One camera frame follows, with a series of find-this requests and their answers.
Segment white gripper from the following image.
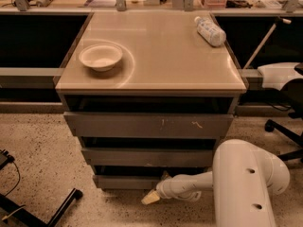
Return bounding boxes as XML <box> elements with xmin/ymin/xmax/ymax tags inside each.
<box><xmin>141</xmin><ymin>170</ymin><xmax>201</xmax><ymax>205</ymax></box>

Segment grey bottom drawer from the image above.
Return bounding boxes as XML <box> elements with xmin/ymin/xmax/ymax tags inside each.
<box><xmin>92</xmin><ymin>166</ymin><xmax>207</xmax><ymax>191</ymax></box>

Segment grey drawer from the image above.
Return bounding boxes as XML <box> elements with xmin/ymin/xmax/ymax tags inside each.
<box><xmin>81</xmin><ymin>148</ymin><xmax>213</xmax><ymax>167</ymax></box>
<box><xmin>92</xmin><ymin>166</ymin><xmax>207</xmax><ymax>191</ymax></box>
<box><xmin>64</xmin><ymin>112</ymin><xmax>233</xmax><ymax>139</ymax></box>

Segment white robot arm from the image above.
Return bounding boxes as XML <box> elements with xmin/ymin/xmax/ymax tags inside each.
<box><xmin>142</xmin><ymin>139</ymin><xmax>290</xmax><ymax>227</ymax></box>

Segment grey middle drawer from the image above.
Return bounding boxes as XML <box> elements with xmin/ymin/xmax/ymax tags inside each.
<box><xmin>81</xmin><ymin>148</ymin><xmax>213</xmax><ymax>167</ymax></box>

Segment grey drawer cabinet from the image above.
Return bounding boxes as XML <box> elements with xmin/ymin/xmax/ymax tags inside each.
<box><xmin>52</xmin><ymin>10</ymin><xmax>250</xmax><ymax>192</ymax></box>

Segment grey top drawer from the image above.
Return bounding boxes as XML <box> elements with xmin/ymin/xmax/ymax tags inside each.
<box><xmin>64</xmin><ymin>112</ymin><xmax>233</xmax><ymax>139</ymax></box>

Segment white paper bowl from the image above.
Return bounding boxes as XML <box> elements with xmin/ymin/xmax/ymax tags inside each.
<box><xmin>79</xmin><ymin>44</ymin><xmax>123</xmax><ymax>72</ymax></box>

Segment clear plastic water bottle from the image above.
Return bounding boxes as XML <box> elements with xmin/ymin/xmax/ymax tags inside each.
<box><xmin>194</xmin><ymin>16</ymin><xmax>226</xmax><ymax>47</ymax></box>

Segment black office chair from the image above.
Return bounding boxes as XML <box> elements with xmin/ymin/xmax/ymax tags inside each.
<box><xmin>256</xmin><ymin>61</ymin><xmax>303</xmax><ymax>163</ymax></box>

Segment black gadgets on desk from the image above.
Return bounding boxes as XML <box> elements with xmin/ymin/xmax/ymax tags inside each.
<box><xmin>226</xmin><ymin>0</ymin><xmax>252</xmax><ymax>9</ymax></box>

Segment white stick with tip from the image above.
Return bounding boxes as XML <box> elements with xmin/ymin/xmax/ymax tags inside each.
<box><xmin>242</xmin><ymin>16</ymin><xmax>293</xmax><ymax>70</ymax></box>

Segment black metal stand frame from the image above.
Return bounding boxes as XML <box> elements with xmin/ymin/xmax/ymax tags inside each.
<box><xmin>0</xmin><ymin>188</ymin><xmax>83</xmax><ymax>227</ymax></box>

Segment black device with cable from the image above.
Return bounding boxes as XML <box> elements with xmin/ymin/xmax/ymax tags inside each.
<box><xmin>0</xmin><ymin>149</ymin><xmax>21</xmax><ymax>196</ymax></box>

